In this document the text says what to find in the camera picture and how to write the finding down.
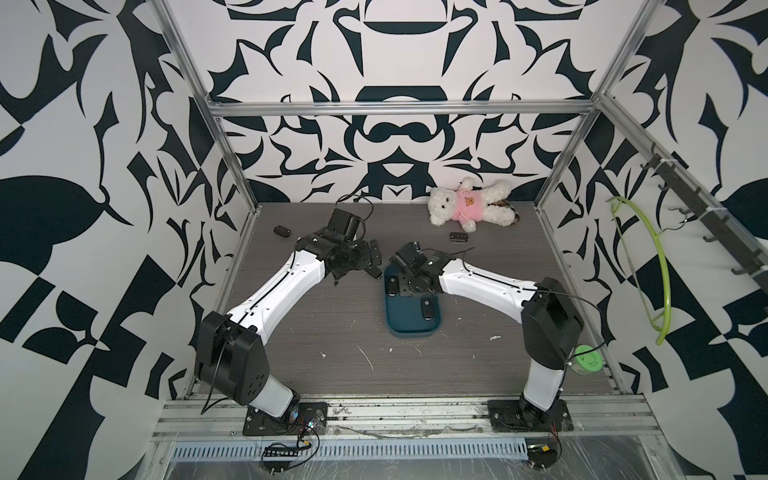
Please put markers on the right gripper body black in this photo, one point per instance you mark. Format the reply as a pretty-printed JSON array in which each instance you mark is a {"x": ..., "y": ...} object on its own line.
[{"x": 407, "y": 282}]

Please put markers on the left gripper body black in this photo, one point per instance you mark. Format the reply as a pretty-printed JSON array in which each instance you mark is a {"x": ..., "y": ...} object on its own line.
[{"x": 356, "y": 258}]

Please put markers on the black car key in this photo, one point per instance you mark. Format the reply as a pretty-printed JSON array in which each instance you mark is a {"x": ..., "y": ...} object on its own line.
[
  {"x": 282, "y": 231},
  {"x": 458, "y": 237},
  {"x": 427, "y": 309},
  {"x": 392, "y": 286}
]

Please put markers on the black car key front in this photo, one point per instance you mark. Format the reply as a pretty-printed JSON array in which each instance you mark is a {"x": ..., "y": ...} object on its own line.
[{"x": 427, "y": 309}]

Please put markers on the dark teal storage box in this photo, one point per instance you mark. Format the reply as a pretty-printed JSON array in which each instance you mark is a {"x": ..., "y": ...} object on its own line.
[{"x": 403, "y": 313}]

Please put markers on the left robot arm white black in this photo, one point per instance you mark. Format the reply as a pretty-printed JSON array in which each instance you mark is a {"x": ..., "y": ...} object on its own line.
[{"x": 230, "y": 353}]

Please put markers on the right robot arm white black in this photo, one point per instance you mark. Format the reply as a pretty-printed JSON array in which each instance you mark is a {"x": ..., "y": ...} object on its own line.
[{"x": 551, "y": 324}]

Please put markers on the black connector box left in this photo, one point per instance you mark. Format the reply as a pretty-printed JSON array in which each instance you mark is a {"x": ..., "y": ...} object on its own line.
[{"x": 278, "y": 457}]

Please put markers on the black connector box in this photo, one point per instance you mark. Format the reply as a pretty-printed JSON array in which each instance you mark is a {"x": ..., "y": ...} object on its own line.
[
  {"x": 542, "y": 457},
  {"x": 278, "y": 457}
]

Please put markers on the black connector box right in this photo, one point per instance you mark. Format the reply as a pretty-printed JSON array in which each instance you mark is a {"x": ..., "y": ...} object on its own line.
[{"x": 542, "y": 457}]

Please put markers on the white teddy bear pink shirt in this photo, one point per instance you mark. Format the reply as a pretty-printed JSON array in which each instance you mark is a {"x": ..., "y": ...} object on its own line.
[{"x": 469, "y": 205}]

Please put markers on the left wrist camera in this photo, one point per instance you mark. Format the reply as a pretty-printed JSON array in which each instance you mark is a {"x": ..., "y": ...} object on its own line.
[{"x": 342, "y": 226}]

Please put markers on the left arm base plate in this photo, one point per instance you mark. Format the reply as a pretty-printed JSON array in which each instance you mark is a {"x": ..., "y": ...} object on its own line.
[{"x": 297, "y": 418}]

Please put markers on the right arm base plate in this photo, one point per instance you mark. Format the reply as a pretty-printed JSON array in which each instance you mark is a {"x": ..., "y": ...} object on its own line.
[{"x": 521, "y": 416}]

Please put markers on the green hoop on wall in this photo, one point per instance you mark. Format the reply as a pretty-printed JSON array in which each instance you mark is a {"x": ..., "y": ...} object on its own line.
[{"x": 661, "y": 322}]

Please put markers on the black hook rail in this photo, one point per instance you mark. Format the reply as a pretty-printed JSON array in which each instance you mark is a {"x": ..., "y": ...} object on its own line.
[{"x": 723, "y": 226}]

